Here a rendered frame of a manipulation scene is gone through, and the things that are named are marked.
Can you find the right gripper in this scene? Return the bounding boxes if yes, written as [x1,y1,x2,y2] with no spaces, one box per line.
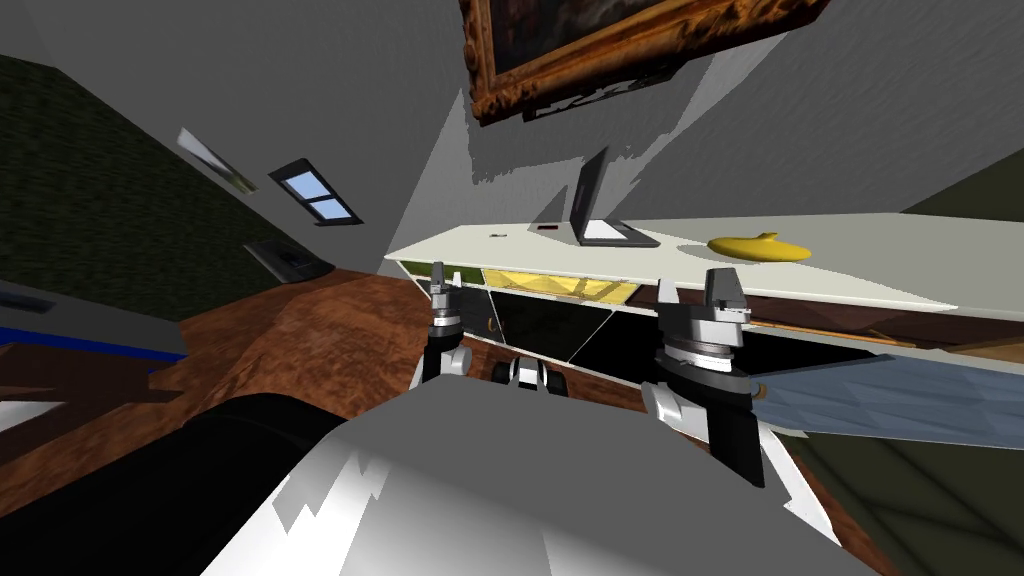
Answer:
[655,267,754,347]

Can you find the dark framed window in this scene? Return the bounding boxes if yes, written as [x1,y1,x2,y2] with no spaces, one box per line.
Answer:
[267,157,365,229]

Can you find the dark grey open laptop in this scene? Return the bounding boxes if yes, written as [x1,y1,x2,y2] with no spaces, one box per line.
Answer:
[571,147,662,249]

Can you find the small framed wall picture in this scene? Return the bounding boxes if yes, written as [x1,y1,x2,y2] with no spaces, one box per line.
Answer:
[175,126,261,197]

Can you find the white desk with drawers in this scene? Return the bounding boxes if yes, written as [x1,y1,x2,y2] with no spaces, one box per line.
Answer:
[383,211,1024,451]

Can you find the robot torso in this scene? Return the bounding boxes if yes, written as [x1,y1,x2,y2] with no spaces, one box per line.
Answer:
[199,356,881,576]

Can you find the blue-grey cupboard door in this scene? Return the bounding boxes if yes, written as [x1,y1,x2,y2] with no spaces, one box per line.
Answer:
[750,351,1024,451]

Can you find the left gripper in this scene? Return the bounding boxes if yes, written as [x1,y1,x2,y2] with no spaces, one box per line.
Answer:
[428,261,466,321]

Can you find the gold framed painting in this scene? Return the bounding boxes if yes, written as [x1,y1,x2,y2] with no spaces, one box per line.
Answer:
[459,0,835,126]

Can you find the yellow banana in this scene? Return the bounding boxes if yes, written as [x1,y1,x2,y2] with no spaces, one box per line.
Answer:
[707,231,814,265]

